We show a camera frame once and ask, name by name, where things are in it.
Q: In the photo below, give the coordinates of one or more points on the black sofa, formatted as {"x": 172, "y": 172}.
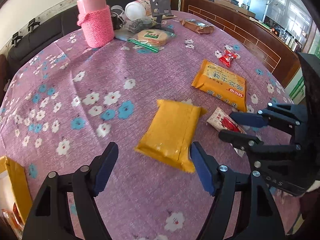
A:
{"x": 46, "y": 33}

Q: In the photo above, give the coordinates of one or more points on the black clamp on sofa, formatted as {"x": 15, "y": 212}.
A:
{"x": 16, "y": 37}
{"x": 32, "y": 24}

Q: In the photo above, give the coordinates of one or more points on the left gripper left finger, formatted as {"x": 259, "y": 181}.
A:
{"x": 49, "y": 217}

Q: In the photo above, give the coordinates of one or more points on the red white zigzag sachet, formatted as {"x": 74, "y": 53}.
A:
{"x": 220, "y": 120}

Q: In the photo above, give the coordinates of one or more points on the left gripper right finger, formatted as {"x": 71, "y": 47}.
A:
{"x": 258, "y": 216}

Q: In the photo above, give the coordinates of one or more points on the round crackers in clear bag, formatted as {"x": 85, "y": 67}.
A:
{"x": 152, "y": 39}

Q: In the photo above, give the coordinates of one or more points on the brown wrapped snack pack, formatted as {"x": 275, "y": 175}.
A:
{"x": 197, "y": 26}

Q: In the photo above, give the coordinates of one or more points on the flat yellow biscuit pack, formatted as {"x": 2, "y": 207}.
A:
{"x": 222, "y": 84}

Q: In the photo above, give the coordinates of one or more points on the puffy yellow snack pack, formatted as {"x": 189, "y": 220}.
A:
{"x": 170, "y": 134}

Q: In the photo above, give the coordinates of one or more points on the wooden brick-pattern cabinet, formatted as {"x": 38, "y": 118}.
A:
{"x": 275, "y": 55}

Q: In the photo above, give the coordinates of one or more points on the black perforated phone stand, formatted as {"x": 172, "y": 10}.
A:
{"x": 160, "y": 8}

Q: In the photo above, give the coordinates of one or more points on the white plastic jar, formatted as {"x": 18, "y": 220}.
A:
{"x": 138, "y": 9}

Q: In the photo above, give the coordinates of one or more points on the yellow cardboard box tray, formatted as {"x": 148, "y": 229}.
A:
{"x": 13, "y": 192}

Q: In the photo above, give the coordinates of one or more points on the purple floral tablecloth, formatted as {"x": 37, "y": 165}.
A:
{"x": 66, "y": 104}

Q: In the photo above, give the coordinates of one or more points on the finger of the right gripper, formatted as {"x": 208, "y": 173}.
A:
{"x": 254, "y": 147}
{"x": 279, "y": 116}

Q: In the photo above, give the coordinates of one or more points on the clear orange cracker pack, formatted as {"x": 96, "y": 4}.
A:
{"x": 15, "y": 223}

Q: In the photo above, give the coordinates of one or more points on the red white wrapped candy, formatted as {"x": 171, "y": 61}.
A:
{"x": 227, "y": 57}

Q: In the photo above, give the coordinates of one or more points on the pink bottle with knit sleeve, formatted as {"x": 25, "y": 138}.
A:
{"x": 95, "y": 20}

